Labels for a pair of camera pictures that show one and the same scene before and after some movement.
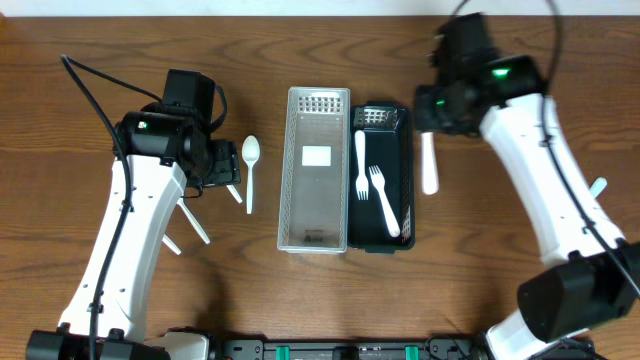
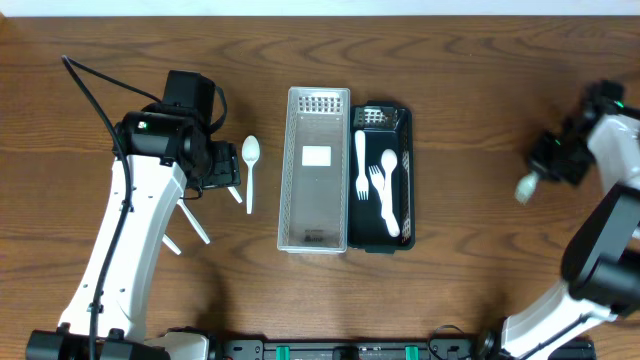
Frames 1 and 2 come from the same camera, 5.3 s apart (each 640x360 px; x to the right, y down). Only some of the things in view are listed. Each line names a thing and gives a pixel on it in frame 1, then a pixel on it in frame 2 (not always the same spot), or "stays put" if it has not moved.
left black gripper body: x=226 y=163 stays put
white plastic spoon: x=233 y=191 stays put
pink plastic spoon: x=430 y=171 to x=389 y=161
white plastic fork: x=378 y=182 stays put
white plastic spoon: x=251 y=151 stays put
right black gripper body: x=430 y=115 to x=545 y=163
